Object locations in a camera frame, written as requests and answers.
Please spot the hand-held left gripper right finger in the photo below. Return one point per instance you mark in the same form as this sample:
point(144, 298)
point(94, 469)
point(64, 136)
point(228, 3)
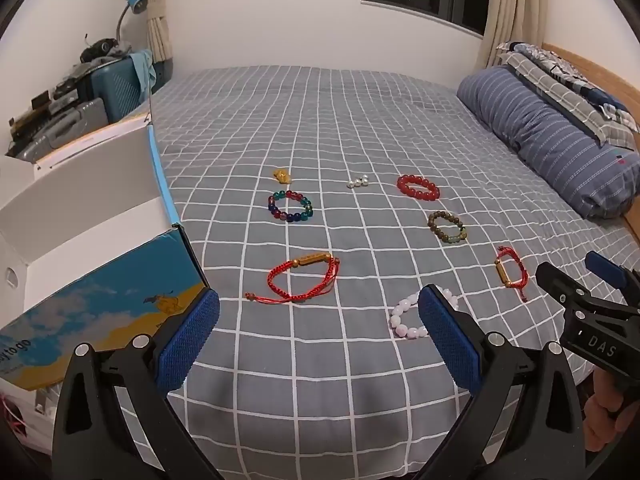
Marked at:
point(447, 335)

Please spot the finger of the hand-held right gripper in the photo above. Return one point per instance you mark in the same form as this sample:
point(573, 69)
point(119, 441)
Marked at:
point(602, 266)
point(557, 280)

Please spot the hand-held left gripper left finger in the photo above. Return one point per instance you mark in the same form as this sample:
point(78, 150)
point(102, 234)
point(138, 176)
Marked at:
point(187, 340)

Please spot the white printed cardboard box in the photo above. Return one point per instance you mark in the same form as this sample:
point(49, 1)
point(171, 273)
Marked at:
point(100, 240)

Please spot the person's right hand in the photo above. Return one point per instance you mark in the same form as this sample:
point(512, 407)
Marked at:
point(600, 410)

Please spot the blue striped pillow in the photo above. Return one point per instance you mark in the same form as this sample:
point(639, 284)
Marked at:
point(540, 130)

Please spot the white pearl earrings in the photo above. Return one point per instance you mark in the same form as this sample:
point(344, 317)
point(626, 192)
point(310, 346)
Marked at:
point(358, 182)

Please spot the gold charm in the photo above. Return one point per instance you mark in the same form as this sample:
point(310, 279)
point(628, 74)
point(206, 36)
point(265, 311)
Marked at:
point(281, 176)

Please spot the folded plaid blanket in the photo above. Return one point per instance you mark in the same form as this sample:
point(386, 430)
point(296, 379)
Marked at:
point(550, 72)

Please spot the grey suitcase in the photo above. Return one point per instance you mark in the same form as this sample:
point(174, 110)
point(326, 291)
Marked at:
point(65, 125)

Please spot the grey checked bed sheet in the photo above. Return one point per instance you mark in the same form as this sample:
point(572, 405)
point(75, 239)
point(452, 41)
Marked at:
point(320, 120)

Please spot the teal suitcase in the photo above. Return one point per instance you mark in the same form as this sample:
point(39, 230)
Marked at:
point(115, 90)

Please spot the light blue cloth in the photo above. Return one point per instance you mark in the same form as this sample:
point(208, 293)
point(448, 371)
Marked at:
point(145, 67)

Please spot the beige curtain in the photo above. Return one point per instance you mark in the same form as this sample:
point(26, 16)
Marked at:
point(505, 5)
point(157, 25)

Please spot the pile of dark clutter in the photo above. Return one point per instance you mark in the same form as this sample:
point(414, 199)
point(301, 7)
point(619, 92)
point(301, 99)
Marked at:
point(55, 92)

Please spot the black bag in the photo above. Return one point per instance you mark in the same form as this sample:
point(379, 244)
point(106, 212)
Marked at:
point(102, 50)

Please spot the blue desk lamp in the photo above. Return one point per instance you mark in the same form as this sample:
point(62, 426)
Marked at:
point(136, 2)

